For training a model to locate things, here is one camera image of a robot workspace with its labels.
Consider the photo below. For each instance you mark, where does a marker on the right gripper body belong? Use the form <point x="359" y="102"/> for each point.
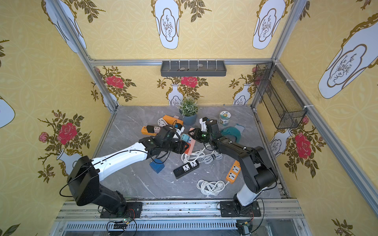
<point x="204" y="134"/>

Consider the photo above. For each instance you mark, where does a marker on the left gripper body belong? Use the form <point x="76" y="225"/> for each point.
<point x="179" y="144"/>

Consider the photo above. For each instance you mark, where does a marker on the pink power strip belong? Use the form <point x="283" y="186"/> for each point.
<point x="189" y="140"/>

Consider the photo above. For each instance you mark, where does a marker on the blue cube adapter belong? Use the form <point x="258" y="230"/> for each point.
<point x="157" y="166"/>

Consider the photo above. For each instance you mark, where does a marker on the black power strip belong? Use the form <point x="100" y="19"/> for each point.
<point x="185" y="169"/>

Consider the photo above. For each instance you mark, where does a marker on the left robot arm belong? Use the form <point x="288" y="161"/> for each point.
<point x="85" y="179"/>

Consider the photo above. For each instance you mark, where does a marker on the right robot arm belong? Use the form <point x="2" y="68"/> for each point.
<point x="258" y="172"/>

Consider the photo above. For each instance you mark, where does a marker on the black charger block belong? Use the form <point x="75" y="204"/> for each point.
<point x="150" y="128"/>

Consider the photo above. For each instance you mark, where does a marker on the green work glove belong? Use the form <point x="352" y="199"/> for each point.
<point x="234" y="133"/>

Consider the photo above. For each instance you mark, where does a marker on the round printed tin jar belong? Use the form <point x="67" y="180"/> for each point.
<point x="224" y="118"/>

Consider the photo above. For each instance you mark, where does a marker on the orange power strip with adapters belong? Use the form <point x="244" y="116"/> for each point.
<point x="145" y="132"/>

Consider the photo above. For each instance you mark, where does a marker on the potted green plant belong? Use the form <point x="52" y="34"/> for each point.
<point x="189" y="109"/>

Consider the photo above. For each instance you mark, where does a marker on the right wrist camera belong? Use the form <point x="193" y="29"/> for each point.
<point x="202" y="122"/>

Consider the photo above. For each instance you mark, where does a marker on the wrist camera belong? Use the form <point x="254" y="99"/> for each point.
<point x="202" y="122"/>
<point x="179" y="129"/>

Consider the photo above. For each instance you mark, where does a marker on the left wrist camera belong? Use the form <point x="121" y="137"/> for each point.
<point x="179" y="129"/>

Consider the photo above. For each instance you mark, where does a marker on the grey wall shelf tray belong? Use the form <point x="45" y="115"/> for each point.
<point x="193" y="68"/>

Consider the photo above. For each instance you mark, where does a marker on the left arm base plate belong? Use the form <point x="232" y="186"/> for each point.
<point x="131" y="209"/>

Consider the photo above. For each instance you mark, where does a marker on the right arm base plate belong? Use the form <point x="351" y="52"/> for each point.
<point x="235" y="209"/>

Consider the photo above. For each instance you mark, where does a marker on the black wire mesh basket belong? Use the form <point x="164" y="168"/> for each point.
<point x="283" y="104"/>

